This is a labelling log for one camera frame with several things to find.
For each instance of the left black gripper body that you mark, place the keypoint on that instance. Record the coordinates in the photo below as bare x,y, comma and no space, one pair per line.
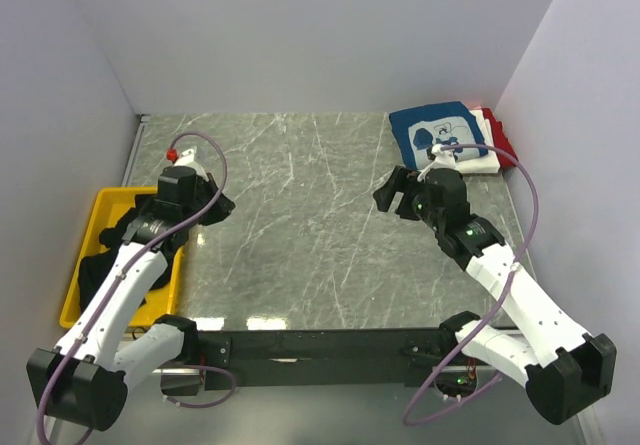
205,194

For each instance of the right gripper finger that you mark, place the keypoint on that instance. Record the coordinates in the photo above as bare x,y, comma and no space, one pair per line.
403,176
384,196

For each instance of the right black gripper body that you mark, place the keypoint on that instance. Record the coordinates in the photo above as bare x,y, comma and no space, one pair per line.
427,214

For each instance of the blue t-shirt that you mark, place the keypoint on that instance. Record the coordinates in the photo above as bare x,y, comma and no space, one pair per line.
417,129

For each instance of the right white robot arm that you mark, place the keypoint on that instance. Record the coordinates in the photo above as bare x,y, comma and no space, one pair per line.
562,367

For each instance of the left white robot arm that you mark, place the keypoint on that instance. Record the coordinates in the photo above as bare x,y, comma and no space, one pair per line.
86,377

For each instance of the folded white t-shirt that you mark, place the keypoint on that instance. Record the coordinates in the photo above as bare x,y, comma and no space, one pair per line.
488,163

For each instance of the black t-shirt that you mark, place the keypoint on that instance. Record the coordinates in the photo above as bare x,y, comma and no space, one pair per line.
115,245

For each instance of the folded red t-shirt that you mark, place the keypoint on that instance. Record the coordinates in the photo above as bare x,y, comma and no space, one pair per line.
500,140

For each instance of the yellow plastic tray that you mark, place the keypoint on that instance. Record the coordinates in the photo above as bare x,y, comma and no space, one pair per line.
80,285

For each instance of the black base bar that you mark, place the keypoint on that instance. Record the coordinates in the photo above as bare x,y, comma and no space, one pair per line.
323,357

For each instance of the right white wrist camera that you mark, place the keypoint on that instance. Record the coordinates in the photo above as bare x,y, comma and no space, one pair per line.
441,158

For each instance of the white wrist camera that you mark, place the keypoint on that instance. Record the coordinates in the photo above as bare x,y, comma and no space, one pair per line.
441,158
187,158

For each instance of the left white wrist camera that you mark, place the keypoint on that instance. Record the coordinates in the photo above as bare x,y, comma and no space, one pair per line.
187,158

